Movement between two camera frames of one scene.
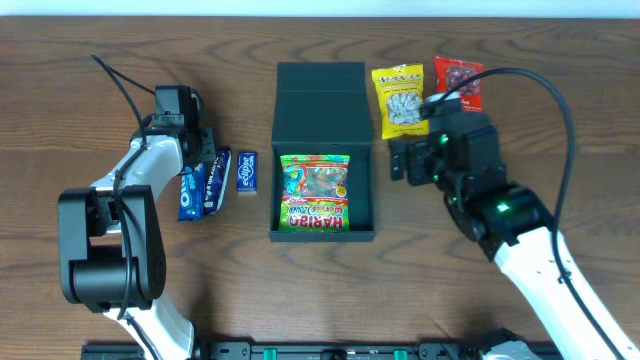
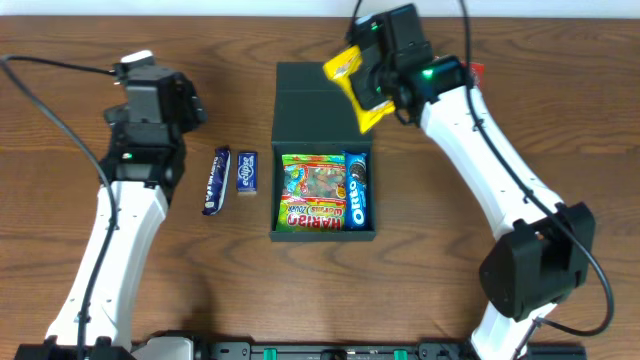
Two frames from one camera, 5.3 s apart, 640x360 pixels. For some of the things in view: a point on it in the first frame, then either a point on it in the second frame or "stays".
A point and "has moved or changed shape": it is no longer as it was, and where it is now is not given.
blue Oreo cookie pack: x=192 y=193 -> x=356 y=188
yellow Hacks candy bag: x=400 y=93 has moved or changed shape
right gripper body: x=415 y=161 -> x=367 y=87
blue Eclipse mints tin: x=247 y=168 stays
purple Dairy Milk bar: x=216 y=183 stays
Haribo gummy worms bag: x=315 y=193 stays
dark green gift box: x=323 y=108 stays
